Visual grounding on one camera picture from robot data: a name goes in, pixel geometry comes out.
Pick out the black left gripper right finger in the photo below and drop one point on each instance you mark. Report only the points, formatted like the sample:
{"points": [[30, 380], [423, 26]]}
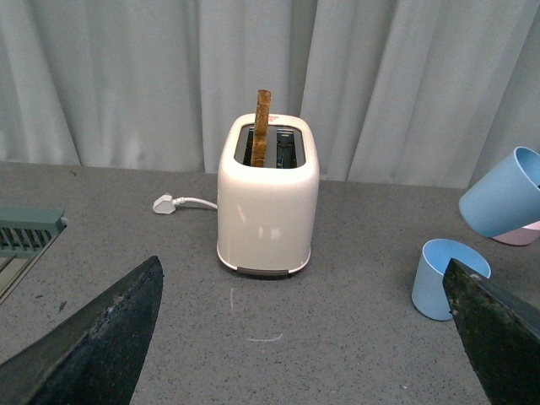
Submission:
{"points": [[499, 333]]}

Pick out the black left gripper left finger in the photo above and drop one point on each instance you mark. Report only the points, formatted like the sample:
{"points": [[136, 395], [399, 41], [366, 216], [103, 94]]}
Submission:
{"points": [[96, 355]]}

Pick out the blue plastic cup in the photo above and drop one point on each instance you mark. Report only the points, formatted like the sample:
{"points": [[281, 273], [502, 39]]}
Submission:
{"points": [[428, 295], [506, 198]]}

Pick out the pink plastic bowl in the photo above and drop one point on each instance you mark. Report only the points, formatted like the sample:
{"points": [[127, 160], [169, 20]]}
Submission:
{"points": [[520, 237]]}

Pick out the green dish rack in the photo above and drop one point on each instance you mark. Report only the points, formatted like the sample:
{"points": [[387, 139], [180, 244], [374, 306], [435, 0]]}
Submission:
{"points": [[26, 234]]}

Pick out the white power plug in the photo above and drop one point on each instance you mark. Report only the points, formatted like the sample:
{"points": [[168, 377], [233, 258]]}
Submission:
{"points": [[167, 204]]}

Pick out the cream white toaster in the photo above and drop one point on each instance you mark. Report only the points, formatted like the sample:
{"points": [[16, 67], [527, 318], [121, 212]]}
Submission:
{"points": [[266, 215]]}

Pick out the grey curtain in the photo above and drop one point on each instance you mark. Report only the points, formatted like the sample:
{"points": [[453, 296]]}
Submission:
{"points": [[425, 93]]}

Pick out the brown toast slice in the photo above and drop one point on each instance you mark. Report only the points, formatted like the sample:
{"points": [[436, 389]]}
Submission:
{"points": [[259, 141]]}

